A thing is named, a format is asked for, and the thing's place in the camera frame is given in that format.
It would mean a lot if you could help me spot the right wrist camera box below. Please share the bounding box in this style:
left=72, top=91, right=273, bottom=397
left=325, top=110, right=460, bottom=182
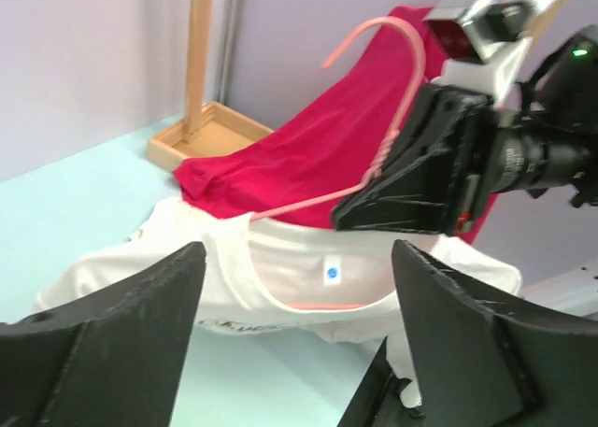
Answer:
left=424, top=0, right=557, bottom=105

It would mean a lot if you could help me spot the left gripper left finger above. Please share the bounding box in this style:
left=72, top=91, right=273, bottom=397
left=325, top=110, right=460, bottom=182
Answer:
left=1, top=242, right=206, bottom=427

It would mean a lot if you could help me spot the pink wire hanger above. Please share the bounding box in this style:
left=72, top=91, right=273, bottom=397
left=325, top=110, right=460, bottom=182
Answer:
left=247, top=16, right=425, bottom=316

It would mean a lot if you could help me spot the red t shirt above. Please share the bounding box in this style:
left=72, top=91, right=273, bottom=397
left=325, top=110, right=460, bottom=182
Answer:
left=172, top=5, right=499, bottom=246

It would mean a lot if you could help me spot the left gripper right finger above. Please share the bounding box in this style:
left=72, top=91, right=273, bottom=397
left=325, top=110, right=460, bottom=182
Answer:
left=392, top=240, right=597, bottom=426

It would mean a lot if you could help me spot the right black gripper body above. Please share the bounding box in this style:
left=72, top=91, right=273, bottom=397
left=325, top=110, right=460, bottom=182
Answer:
left=420, top=83, right=493, bottom=235

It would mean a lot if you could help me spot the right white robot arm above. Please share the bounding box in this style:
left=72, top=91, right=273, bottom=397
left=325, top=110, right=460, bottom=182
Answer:
left=331, top=25, right=597, bottom=235

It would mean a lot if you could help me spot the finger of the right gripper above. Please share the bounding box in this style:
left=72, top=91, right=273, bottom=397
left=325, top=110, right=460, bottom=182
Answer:
left=331, top=151, right=456, bottom=235
left=369, top=84, right=467, bottom=189

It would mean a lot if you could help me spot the wooden clothes rack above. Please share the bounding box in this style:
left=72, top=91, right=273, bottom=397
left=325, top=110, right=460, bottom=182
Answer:
left=147, top=0, right=272, bottom=171

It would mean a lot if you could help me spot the white t shirt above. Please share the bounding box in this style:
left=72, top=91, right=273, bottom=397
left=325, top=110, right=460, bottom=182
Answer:
left=32, top=197, right=522, bottom=409

